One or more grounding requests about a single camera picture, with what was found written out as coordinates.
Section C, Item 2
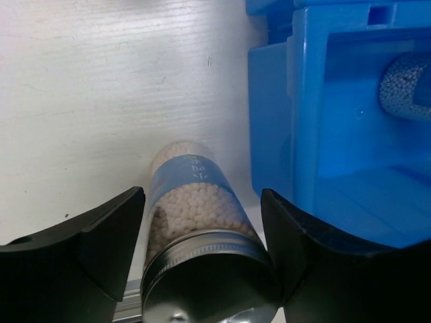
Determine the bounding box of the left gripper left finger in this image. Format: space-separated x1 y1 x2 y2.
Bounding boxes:
1 186 145 322

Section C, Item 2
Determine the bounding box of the silver-lid bead jar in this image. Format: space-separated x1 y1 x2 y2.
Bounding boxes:
141 141 281 322
378 52 430 122

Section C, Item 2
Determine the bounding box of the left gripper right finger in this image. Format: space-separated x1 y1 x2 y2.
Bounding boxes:
261 189 430 322

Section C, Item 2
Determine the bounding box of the aluminium front rail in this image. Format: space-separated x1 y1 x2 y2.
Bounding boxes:
112 280 142 323

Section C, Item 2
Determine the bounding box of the blue middle storage bin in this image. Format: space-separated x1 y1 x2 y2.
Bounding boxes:
246 0 296 44

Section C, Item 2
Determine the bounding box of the blue near storage bin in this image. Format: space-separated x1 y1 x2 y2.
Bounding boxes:
248 1 430 248

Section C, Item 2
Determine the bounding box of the blue storage bin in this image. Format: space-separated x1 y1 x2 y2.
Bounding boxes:
246 0 296 44
248 1 430 248

